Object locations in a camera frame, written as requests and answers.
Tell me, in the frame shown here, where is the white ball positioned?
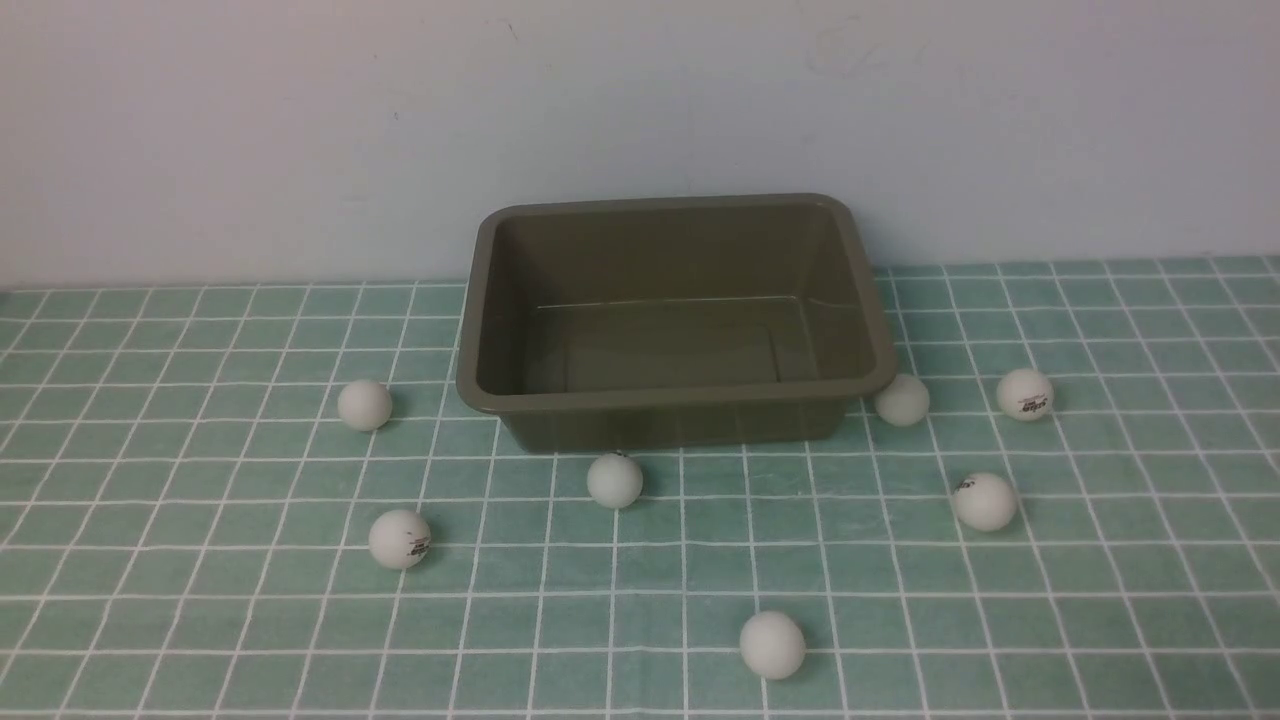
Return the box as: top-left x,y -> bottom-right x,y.
951,471 -> 1019,533
739,610 -> 806,680
586,452 -> 644,510
996,368 -> 1055,421
367,509 -> 433,571
335,380 -> 393,433
874,374 -> 931,427

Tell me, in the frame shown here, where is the olive green plastic bin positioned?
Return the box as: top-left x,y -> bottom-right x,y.
456,193 -> 899,454

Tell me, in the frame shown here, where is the green checkered tablecloth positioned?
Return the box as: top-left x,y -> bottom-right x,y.
1,256 -> 1279,719

